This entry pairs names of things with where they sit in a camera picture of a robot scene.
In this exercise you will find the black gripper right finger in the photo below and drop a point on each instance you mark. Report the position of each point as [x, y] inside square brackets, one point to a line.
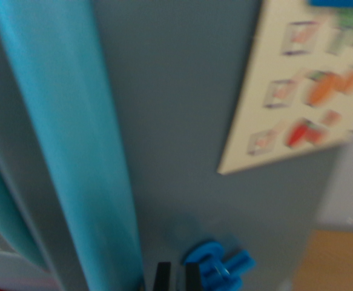
[193, 277]

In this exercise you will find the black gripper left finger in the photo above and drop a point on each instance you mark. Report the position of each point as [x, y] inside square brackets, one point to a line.
[163, 277]

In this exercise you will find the gray-blue fridge door with display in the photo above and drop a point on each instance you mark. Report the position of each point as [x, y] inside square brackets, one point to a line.
[9, 268]

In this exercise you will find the blue clip without card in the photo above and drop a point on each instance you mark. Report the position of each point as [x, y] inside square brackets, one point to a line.
[212, 266]

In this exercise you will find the cream checklist card with fruits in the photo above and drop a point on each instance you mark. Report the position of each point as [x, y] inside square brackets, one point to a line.
[264, 136]

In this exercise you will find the blue clip holding card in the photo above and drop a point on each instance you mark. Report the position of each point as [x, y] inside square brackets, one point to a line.
[336, 2]

